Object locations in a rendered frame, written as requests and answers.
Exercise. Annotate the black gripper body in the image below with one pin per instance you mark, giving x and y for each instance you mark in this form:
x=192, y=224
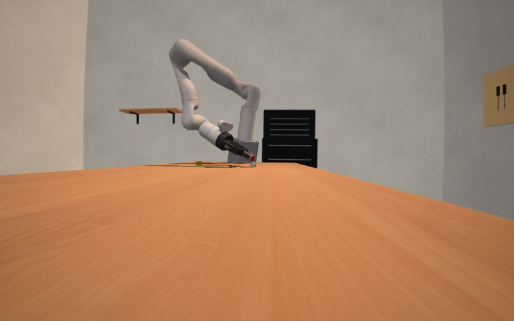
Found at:
x=224, y=138

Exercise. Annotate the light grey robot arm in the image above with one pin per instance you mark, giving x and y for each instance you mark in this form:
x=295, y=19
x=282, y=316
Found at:
x=180, y=55

